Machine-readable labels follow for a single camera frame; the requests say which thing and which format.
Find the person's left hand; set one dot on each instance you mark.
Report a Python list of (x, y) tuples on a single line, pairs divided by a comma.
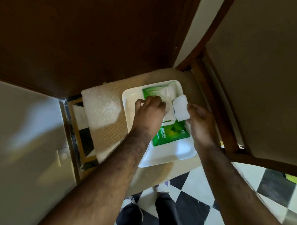
[(148, 116)]

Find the person's right hand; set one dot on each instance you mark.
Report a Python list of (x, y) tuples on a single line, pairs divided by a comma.
[(203, 129)]

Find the person's right thumb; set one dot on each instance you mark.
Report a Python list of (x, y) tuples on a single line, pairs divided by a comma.
[(193, 109)]

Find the person's left little finger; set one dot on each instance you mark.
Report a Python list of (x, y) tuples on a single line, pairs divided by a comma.
[(138, 104)]

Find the green wet wipes packet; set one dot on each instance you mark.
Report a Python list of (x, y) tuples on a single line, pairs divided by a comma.
[(169, 137)]

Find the person's right forearm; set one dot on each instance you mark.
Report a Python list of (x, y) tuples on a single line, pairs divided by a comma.
[(233, 190)]

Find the person's left forearm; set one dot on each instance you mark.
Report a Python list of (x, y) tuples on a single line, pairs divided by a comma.
[(105, 181)]

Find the white wet wipe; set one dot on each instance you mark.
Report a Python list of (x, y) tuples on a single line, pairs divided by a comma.
[(169, 93)]

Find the white rectangular tray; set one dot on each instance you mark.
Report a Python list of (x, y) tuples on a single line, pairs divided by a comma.
[(167, 154)]

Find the wooden chair with beige cushion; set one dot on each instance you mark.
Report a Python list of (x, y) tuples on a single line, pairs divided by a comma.
[(260, 72)]

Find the white right shoe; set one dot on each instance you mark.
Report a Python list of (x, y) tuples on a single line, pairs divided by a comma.
[(163, 186)]

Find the white shoe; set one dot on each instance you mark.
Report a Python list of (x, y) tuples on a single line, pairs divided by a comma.
[(163, 186), (127, 201)]

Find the brown wooden door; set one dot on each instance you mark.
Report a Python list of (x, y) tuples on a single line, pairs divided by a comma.
[(80, 33)]

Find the white left shoe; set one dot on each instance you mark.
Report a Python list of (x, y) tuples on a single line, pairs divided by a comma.
[(127, 201)]

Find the person's right leg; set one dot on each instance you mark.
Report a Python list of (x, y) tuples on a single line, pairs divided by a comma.
[(169, 214)]

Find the person's leg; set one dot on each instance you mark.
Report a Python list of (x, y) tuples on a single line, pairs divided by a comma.
[(169, 214), (129, 220)]

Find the person's left leg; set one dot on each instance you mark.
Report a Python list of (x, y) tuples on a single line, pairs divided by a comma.
[(129, 220)]

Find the bright green object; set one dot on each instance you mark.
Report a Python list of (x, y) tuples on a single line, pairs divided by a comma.
[(295, 180)]

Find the white wall switch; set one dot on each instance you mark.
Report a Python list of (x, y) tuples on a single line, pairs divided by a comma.
[(62, 156)]

